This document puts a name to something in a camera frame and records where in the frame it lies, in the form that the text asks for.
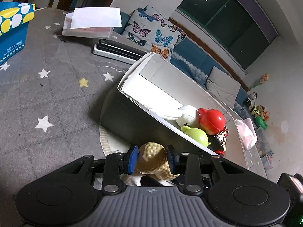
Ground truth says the beige peanut toy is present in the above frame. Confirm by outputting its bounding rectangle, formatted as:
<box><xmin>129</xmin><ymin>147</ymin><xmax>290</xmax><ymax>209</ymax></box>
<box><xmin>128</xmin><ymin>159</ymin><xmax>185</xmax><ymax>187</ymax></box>
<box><xmin>136</xmin><ymin>142</ymin><xmax>180</xmax><ymax>180</ymax></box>

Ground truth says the green round toy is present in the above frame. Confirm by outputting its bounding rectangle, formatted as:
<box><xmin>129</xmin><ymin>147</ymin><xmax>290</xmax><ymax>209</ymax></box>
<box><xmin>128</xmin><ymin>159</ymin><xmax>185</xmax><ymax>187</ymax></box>
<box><xmin>181</xmin><ymin>126</ymin><xmax>210</xmax><ymax>147</ymax></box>

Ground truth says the red dress doll figure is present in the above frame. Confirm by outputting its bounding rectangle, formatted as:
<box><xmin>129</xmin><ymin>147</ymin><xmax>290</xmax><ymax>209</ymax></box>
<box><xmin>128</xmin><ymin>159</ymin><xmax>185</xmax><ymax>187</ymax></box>
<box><xmin>208</xmin><ymin>126</ymin><xmax>229</xmax><ymax>157</ymax></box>

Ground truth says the white plush rabbit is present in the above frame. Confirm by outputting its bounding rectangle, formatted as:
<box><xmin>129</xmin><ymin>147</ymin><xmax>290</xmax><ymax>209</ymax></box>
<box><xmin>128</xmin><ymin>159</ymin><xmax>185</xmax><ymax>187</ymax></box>
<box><xmin>147</xmin><ymin>105</ymin><xmax>199</xmax><ymax>128</ymax></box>

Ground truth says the red round toy figure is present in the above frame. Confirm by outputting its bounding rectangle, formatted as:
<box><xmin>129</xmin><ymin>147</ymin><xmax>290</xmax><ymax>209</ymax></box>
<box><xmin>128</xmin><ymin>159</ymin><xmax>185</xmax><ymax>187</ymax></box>
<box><xmin>198</xmin><ymin>108</ymin><xmax>225</xmax><ymax>135</ymax></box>

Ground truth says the grey cardboard storage box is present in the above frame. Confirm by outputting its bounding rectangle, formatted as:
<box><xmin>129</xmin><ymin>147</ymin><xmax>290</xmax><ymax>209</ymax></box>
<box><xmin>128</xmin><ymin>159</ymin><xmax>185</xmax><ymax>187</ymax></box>
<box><xmin>101</xmin><ymin>53</ymin><xmax>266</xmax><ymax>176</ymax></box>

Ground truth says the pastel tissue pack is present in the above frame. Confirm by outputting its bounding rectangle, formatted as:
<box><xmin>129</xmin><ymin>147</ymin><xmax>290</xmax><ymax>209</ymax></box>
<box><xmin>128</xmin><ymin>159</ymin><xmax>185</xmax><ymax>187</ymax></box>
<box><xmin>234</xmin><ymin>118</ymin><xmax>257</xmax><ymax>151</ymax></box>

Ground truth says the grey cushion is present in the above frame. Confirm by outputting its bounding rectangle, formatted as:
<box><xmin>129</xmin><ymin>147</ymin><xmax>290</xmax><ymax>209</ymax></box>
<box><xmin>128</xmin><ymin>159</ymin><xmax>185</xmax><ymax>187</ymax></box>
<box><xmin>206</xmin><ymin>67</ymin><xmax>241</xmax><ymax>109</ymax></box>

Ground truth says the panda plush toy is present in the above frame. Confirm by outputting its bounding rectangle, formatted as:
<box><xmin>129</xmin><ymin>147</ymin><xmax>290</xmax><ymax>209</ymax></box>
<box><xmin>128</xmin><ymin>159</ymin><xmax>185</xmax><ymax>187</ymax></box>
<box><xmin>243</xmin><ymin>92</ymin><xmax>258</xmax><ymax>107</ymax></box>

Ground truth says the blue sofa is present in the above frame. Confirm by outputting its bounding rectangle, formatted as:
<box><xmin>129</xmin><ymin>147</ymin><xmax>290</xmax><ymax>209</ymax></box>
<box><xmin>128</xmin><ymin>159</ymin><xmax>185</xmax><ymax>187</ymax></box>
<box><xmin>114</xmin><ymin>12</ymin><xmax>248</xmax><ymax>114</ymax></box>

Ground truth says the black white flat device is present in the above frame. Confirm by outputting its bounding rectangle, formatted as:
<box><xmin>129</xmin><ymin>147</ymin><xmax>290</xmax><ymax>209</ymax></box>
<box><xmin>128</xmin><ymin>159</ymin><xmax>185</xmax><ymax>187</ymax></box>
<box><xmin>93</xmin><ymin>39</ymin><xmax>147</xmax><ymax>65</ymax></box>

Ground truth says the butterfly print pillow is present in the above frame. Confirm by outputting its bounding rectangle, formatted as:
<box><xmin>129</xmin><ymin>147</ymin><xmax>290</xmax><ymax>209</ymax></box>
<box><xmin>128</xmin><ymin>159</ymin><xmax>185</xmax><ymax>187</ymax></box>
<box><xmin>122</xmin><ymin>6</ymin><xmax>186</xmax><ymax>61</ymax></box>

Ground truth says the white open paper box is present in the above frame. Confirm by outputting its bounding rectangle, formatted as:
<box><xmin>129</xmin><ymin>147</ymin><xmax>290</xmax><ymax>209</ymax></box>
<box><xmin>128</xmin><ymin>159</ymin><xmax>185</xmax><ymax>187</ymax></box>
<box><xmin>62</xmin><ymin>7</ymin><xmax>122</xmax><ymax>39</ymax></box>

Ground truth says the blue yellow tissue box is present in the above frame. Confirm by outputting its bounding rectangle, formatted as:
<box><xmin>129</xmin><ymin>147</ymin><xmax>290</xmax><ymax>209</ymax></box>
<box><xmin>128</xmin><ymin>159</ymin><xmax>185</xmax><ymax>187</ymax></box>
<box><xmin>0</xmin><ymin>2</ymin><xmax>35</xmax><ymax>65</ymax></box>

